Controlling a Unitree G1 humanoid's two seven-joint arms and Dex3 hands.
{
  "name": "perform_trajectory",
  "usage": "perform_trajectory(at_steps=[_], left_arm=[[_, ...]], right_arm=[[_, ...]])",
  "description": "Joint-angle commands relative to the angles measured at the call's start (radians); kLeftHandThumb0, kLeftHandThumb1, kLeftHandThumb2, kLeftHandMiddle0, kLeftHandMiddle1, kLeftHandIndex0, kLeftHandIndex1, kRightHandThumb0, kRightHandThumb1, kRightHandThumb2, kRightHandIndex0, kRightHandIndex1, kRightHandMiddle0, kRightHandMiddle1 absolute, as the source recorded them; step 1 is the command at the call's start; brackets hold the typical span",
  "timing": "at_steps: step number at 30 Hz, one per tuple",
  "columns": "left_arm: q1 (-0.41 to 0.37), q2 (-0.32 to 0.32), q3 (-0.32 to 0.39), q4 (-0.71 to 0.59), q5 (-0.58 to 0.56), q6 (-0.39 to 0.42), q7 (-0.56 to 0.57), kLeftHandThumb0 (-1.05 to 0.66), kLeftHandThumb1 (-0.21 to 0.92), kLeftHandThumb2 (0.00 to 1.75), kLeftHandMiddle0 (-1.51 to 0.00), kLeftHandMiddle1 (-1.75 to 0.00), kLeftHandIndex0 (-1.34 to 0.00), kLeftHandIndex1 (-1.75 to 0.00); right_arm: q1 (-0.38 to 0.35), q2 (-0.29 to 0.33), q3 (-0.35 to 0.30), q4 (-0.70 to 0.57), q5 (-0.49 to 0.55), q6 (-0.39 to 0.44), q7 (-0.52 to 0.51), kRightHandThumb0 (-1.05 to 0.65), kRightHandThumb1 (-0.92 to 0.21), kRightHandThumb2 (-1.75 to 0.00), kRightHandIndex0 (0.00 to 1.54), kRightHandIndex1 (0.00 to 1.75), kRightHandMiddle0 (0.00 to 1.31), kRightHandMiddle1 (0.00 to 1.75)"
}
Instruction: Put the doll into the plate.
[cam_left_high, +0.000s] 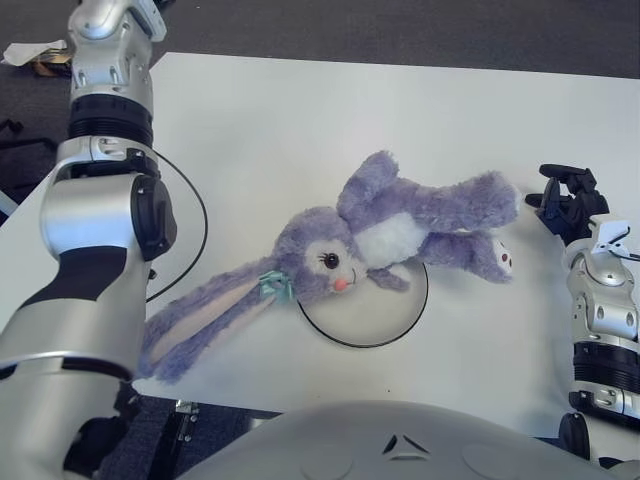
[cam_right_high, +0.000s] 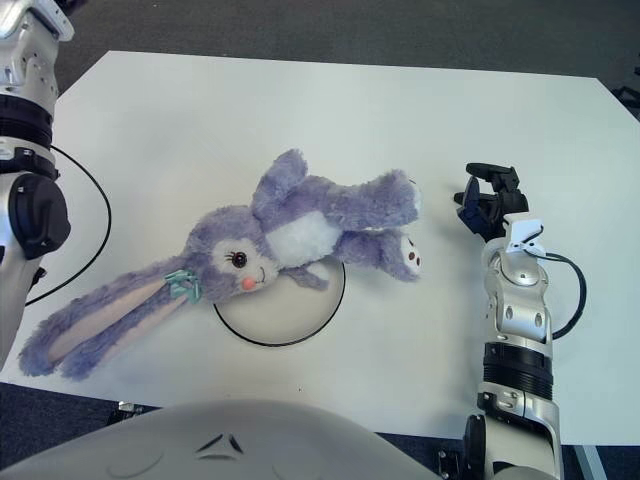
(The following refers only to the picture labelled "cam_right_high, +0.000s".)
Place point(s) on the white table leg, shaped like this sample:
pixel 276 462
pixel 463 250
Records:
pixel 590 462

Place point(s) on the white plate with black rim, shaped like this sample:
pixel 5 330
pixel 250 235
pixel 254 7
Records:
pixel 280 320

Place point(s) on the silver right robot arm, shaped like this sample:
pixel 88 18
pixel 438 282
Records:
pixel 520 310

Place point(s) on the black chair base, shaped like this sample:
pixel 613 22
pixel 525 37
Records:
pixel 631 95

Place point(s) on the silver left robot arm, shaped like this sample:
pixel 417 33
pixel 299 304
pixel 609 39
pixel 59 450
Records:
pixel 30 210

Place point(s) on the purple plush rabbit doll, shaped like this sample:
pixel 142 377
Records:
pixel 240 250

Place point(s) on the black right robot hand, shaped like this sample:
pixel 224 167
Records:
pixel 500 200

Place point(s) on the grey robot torso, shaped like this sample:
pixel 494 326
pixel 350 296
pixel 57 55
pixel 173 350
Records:
pixel 225 450

